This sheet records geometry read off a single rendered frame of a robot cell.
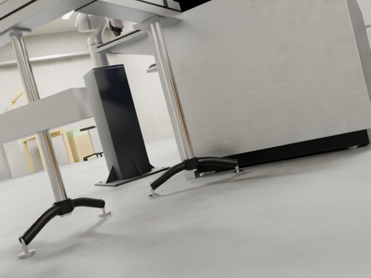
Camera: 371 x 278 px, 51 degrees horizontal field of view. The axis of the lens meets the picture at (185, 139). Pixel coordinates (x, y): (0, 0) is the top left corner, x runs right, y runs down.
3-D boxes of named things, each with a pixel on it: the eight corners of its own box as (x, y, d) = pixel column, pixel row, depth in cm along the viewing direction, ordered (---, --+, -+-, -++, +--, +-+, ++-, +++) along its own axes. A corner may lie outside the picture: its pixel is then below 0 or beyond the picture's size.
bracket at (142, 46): (164, 54, 227) (159, 32, 226) (162, 54, 224) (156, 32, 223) (120, 70, 243) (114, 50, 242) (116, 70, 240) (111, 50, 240)
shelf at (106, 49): (211, 35, 273) (210, 32, 273) (160, 26, 212) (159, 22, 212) (155, 55, 296) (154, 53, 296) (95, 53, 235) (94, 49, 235)
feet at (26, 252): (115, 211, 180) (107, 182, 179) (27, 258, 136) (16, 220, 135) (102, 213, 183) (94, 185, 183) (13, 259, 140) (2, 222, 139)
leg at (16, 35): (81, 210, 161) (31, 29, 157) (65, 217, 153) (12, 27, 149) (65, 212, 165) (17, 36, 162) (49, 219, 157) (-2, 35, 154)
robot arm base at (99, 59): (87, 74, 300) (80, 51, 299) (110, 70, 310) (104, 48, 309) (95, 68, 284) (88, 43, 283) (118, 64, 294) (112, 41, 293)
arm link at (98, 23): (87, 49, 299) (79, 19, 298) (110, 45, 306) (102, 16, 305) (89, 44, 288) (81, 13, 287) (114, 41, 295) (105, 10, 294)
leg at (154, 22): (205, 167, 195) (166, 17, 191) (197, 171, 187) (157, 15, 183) (189, 170, 199) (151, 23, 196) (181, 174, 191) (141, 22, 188)
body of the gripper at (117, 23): (111, 8, 232) (116, 26, 232) (121, 10, 241) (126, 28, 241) (101, 12, 235) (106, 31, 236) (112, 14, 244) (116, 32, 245)
